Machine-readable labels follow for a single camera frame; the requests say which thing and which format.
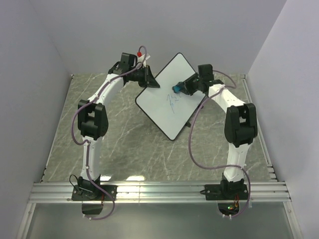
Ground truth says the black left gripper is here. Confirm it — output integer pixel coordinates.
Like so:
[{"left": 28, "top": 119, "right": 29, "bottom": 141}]
[{"left": 130, "top": 66, "right": 160, "bottom": 89}]

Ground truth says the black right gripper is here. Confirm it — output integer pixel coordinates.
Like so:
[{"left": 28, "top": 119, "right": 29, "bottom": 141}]
[{"left": 175, "top": 74, "right": 201, "bottom": 97}]

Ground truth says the blue whiteboard eraser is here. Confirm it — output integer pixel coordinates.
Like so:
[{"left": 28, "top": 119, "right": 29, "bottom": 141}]
[{"left": 172, "top": 84, "right": 183, "bottom": 94}]

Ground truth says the white whiteboard black frame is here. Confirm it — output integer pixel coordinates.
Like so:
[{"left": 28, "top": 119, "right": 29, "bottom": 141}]
[{"left": 135, "top": 53, "right": 205, "bottom": 140}]

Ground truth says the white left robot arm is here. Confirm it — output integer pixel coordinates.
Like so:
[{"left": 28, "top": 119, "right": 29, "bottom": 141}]
[{"left": 74, "top": 62, "right": 160, "bottom": 200}]

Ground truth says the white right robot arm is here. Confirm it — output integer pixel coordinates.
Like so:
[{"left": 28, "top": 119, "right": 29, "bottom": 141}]
[{"left": 172, "top": 73, "right": 258, "bottom": 199}]

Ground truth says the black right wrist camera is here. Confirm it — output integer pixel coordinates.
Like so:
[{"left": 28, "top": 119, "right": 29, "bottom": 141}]
[{"left": 198, "top": 64, "right": 214, "bottom": 81}]

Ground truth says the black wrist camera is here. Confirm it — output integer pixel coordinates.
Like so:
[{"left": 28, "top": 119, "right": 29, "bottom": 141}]
[
  {"left": 118, "top": 52, "right": 137, "bottom": 72},
  {"left": 198, "top": 64, "right": 214, "bottom": 81}
]

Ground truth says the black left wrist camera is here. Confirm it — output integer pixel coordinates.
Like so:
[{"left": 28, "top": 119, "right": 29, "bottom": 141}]
[{"left": 118, "top": 52, "right": 137, "bottom": 72}]

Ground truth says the aluminium mounting rail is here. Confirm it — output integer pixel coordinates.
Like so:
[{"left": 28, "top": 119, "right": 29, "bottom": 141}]
[{"left": 28, "top": 181, "right": 291, "bottom": 204}]

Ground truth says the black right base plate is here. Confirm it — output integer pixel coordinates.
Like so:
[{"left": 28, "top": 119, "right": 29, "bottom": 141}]
[{"left": 200, "top": 183, "right": 248, "bottom": 201}]

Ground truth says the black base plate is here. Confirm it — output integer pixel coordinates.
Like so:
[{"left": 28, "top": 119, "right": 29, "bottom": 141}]
[
  {"left": 71, "top": 185, "right": 118, "bottom": 201},
  {"left": 200, "top": 183, "right": 248, "bottom": 201}
]

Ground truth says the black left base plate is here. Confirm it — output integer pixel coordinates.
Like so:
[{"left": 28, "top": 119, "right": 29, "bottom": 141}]
[{"left": 71, "top": 185, "right": 118, "bottom": 201}]

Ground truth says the aluminium right side rail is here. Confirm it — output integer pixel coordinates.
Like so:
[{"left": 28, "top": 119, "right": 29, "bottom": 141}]
[{"left": 241, "top": 74, "right": 304, "bottom": 239}]

